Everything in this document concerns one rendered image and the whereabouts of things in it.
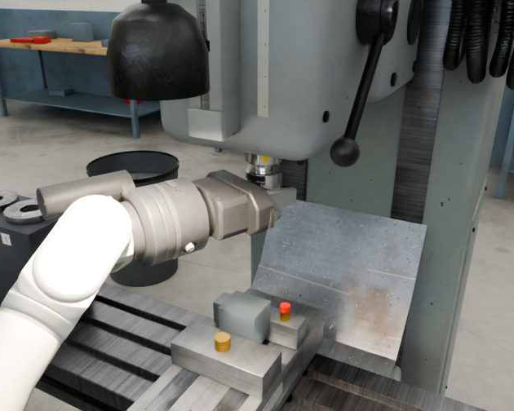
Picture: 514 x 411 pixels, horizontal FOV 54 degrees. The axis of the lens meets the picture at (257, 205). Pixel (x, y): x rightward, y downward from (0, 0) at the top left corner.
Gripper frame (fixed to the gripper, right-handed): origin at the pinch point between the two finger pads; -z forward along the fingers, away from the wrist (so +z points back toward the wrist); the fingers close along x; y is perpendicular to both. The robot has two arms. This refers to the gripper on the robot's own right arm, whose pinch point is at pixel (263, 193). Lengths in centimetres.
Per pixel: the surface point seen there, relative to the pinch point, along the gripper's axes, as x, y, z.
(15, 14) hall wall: 703, 9, -135
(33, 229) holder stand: 38.1, 14.3, 20.6
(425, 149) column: 3.0, 1.8, -39.0
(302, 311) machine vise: 4.1, 25.7, -11.9
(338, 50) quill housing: -10.4, -18.7, -1.2
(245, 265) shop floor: 156, 122, -111
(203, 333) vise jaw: 4.5, 21.8, 7.2
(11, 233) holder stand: 40.3, 15.1, 23.8
